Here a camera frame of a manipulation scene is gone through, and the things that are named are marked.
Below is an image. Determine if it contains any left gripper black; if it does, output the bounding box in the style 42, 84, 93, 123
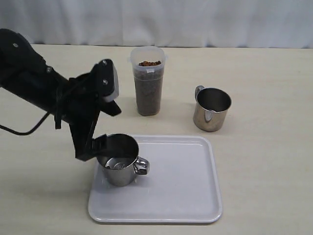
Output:
56, 73, 137, 162

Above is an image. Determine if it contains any steel mug with pellets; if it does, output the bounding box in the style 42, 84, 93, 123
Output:
97, 143, 150, 187

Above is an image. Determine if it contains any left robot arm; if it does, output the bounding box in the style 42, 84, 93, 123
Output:
0, 28, 135, 161

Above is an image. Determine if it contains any clear plastic tall cup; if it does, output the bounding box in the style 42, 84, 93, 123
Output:
130, 46, 166, 116

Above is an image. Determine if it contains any white rectangular tray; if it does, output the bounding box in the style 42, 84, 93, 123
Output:
88, 135, 223, 224

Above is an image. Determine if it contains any white backdrop curtain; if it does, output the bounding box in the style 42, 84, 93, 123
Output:
0, 0, 313, 48

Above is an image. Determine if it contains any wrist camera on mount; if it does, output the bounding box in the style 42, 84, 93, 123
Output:
92, 59, 119, 103

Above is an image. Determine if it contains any black cable loop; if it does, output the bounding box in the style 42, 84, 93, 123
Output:
0, 80, 81, 136

